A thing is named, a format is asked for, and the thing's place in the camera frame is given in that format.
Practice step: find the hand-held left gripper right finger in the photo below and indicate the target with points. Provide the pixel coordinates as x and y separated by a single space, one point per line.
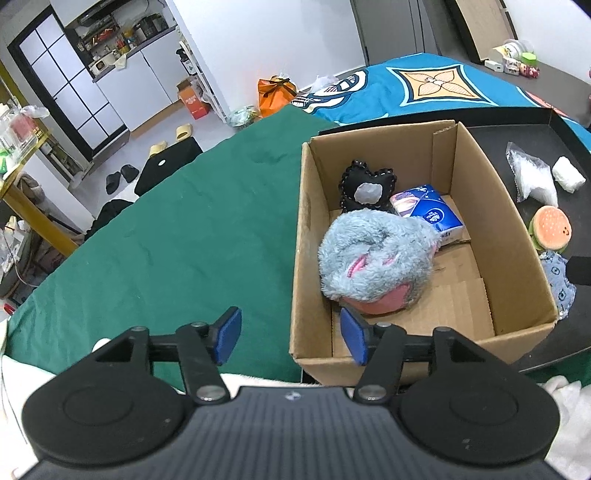
353 337

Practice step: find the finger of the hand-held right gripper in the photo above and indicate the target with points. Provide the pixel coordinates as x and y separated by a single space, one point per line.
581 271

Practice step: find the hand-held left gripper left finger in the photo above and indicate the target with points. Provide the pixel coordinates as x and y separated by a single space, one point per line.
228 334

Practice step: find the burger plush toy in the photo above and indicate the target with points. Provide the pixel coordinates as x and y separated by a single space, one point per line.
551 228

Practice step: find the brown cardboard box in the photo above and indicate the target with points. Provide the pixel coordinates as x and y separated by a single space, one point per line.
498 221

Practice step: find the white cloth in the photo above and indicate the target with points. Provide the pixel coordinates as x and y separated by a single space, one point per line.
568 174

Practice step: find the grey fluffy plush toy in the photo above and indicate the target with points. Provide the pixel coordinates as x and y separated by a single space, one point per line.
369 240

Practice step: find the clear plastic bag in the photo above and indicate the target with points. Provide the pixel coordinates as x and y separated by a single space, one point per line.
531 175

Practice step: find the blue tissue pack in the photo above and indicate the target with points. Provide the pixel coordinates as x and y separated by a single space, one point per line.
434 214

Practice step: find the black plush toy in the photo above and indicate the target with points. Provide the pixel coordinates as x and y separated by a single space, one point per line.
355 182

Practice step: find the black shallow tray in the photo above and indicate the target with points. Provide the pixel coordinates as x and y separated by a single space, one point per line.
508 134

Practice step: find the green bed sheet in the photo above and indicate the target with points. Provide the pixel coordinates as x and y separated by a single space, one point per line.
184 230

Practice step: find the white fleece garment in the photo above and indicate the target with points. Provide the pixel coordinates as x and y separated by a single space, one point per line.
572 415

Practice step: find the dark clothing pile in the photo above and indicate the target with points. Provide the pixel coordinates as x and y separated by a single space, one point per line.
111 212

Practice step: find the black stool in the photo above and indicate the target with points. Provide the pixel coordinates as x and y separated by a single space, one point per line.
171 159

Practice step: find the black slipper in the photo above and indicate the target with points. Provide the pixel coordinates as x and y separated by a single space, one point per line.
113 183
129 173

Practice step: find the grey bench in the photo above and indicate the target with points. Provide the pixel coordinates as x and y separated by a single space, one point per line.
554 78

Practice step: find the yellow slipper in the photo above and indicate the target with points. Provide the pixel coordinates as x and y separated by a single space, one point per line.
183 132
158 150

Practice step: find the small red toys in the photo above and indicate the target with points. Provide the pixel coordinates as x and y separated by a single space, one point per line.
530 70

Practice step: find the green hexagonal box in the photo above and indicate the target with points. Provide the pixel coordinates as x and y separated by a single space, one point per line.
529 58

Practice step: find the round table yellow legs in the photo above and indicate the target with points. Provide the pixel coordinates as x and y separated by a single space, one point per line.
41 221

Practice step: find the clear bag of greens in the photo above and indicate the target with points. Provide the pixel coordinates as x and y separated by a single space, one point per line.
242 115

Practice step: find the white charger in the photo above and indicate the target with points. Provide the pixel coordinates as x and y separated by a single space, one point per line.
494 65

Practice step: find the orange carton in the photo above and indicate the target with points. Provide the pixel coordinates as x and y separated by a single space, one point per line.
196 104

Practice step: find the white and green cup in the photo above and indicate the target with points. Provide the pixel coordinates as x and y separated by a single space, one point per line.
517 46

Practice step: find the orange bag black ribbon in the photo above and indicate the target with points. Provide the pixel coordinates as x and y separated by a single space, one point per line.
272 99

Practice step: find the teal patterned blanket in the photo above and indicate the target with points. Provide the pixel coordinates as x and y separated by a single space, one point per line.
383 99

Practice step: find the white narrow rack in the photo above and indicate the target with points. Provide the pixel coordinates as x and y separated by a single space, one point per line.
207 92

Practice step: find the white plastic bag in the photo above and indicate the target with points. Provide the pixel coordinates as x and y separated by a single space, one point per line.
323 84

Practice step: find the black framed brown board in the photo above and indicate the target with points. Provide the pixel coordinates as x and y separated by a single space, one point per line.
485 23

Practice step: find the white lower kitchen cabinet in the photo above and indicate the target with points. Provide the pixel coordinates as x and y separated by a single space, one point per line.
147 78

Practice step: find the white kitchen cabinet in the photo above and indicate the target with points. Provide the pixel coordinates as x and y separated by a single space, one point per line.
147 78
74 9

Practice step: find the clear jar red contents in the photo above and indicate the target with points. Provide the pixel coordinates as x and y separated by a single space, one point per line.
23 127

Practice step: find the black framed glass door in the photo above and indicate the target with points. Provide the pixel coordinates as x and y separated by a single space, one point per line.
69 87

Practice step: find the small white appliance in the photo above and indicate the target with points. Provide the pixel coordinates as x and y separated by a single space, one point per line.
101 67

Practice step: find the grey door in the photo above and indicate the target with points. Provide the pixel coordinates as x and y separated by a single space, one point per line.
383 27

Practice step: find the dark cooking pots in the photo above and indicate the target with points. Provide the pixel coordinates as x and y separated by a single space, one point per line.
153 24

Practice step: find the white upper kitchen cabinet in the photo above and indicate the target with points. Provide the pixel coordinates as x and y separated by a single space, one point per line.
74 9

